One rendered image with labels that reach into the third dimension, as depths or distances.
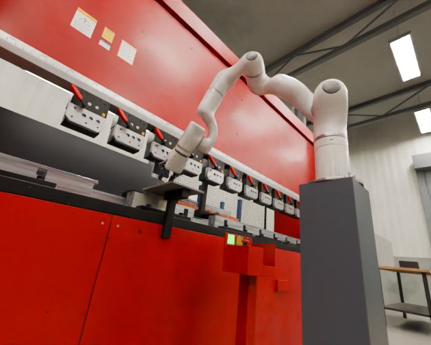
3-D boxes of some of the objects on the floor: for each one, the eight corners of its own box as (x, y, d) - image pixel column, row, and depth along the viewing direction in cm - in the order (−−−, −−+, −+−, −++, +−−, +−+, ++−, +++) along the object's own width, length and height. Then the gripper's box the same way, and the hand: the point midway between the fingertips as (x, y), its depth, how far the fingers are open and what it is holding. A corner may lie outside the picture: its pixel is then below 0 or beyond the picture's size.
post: (184, 344, 197) (210, 138, 267) (180, 342, 201) (207, 139, 271) (188, 343, 201) (213, 140, 270) (185, 341, 204) (210, 141, 274)
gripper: (170, 147, 106) (151, 179, 109) (198, 160, 117) (180, 189, 120) (165, 141, 112) (147, 172, 115) (192, 154, 123) (175, 182, 126)
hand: (165, 178), depth 117 cm, fingers open, 5 cm apart
